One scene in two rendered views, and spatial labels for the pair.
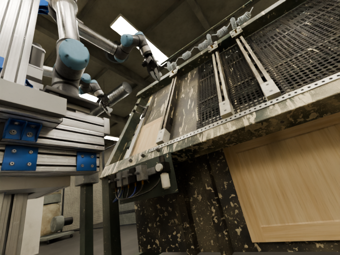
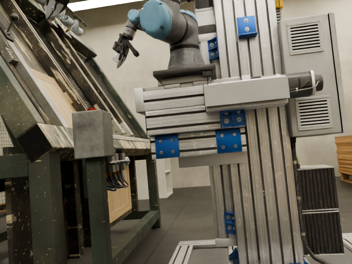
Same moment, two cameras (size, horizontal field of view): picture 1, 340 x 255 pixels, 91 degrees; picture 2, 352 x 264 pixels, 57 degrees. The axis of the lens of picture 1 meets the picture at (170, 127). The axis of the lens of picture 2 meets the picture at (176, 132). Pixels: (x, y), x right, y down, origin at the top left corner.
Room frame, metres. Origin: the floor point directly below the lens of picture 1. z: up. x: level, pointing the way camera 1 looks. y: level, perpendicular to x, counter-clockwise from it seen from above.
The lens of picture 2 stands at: (1.48, 1.98, 0.74)
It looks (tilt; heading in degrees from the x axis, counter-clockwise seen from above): 4 degrees up; 246
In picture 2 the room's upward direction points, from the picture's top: 5 degrees counter-clockwise
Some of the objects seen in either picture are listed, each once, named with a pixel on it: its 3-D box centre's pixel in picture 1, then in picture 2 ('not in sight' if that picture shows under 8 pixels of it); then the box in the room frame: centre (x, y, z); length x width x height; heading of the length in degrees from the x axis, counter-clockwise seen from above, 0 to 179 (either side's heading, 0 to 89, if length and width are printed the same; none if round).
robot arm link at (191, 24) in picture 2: not in sight; (182, 31); (0.93, 0.89, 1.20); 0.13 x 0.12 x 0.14; 33
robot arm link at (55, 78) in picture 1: (66, 77); not in sight; (0.65, 0.47, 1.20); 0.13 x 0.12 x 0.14; 44
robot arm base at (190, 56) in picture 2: not in sight; (185, 61); (0.92, 0.89, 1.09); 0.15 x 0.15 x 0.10
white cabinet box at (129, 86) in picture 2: not in sight; (149, 139); (-0.49, -3.55, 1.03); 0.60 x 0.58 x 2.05; 57
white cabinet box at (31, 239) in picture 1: (23, 203); not in sight; (3.81, 3.55, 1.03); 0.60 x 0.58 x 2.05; 57
